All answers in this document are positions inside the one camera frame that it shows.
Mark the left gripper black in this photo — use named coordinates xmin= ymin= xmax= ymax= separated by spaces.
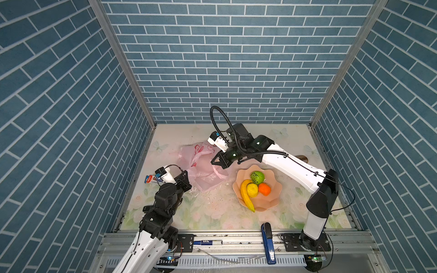
xmin=165 ymin=169 xmax=191 ymax=216

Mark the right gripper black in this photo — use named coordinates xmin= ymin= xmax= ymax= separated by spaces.
xmin=209 ymin=146 xmax=245 ymax=169

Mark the pink plastic bag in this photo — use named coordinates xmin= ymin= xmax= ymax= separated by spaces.
xmin=177 ymin=142 xmax=229 ymax=192

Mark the green toy leaf fruit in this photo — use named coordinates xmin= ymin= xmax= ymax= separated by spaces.
xmin=250 ymin=171 xmax=265 ymax=185

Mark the yellow toy fruit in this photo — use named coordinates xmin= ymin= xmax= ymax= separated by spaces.
xmin=246 ymin=183 xmax=258 ymax=198

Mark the yellow green toy mango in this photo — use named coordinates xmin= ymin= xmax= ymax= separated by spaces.
xmin=240 ymin=179 xmax=255 ymax=212

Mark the orange toy fruit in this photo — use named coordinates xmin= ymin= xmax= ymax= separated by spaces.
xmin=258 ymin=183 xmax=272 ymax=196

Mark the pink faceted bowl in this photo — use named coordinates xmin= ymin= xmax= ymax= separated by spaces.
xmin=232 ymin=165 xmax=282 ymax=212

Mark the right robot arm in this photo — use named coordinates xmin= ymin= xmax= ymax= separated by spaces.
xmin=208 ymin=124 xmax=339 ymax=251

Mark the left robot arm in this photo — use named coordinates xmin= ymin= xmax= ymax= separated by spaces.
xmin=114 ymin=166 xmax=192 ymax=273

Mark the pen refill box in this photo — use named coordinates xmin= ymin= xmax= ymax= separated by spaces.
xmin=145 ymin=175 xmax=158 ymax=184

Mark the blue marker pen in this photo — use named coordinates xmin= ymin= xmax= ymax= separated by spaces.
xmin=193 ymin=240 xmax=223 ymax=246

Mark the left circuit board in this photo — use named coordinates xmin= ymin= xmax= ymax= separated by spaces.
xmin=156 ymin=257 xmax=179 ymax=267

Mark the circuit board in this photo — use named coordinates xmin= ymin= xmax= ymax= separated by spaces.
xmin=305 ymin=255 xmax=326 ymax=266
xmin=156 ymin=257 xmax=179 ymax=267

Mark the plaid glasses case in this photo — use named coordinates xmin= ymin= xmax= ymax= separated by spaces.
xmin=295 ymin=155 xmax=308 ymax=163

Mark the blue stapler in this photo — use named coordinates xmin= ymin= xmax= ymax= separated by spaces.
xmin=261 ymin=222 xmax=276 ymax=265

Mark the right circuit board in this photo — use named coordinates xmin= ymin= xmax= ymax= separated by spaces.
xmin=305 ymin=255 xmax=326 ymax=266

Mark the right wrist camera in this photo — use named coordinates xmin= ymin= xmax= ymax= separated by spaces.
xmin=208 ymin=131 xmax=229 ymax=152

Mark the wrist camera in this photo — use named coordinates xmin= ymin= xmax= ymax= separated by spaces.
xmin=155 ymin=166 xmax=176 ymax=184
xmin=208 ymin=131 xmax=229 ymax=152

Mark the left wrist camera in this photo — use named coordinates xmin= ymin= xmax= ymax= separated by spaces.
xmin=155 ymin=166 xmax=176 ymax=184

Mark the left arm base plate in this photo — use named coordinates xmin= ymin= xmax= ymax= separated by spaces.
xmin=176 ymin=234 xmax=195 ymax=253

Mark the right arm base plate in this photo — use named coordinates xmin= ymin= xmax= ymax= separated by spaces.
xmin=279 ymin=232 xmax=332 ymax=252

